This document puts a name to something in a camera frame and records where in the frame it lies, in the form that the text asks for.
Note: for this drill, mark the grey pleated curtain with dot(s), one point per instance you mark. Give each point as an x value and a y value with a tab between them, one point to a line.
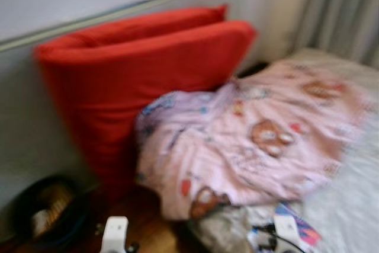
343	10

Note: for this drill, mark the colourful comic book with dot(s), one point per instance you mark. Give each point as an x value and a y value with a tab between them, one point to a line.
302	229

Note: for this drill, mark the bed with grey floral sheet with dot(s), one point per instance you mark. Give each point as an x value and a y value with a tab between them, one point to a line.
349	205

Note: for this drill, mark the white metal frame rail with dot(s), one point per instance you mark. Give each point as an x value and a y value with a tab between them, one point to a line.
118	13

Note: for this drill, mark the large red cushion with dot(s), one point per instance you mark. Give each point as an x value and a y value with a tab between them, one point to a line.
166	22
118	87

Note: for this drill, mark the black round basket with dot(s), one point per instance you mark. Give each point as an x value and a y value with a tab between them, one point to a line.
23	205

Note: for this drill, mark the pink bear print blanket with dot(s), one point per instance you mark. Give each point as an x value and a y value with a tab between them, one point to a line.
249	146

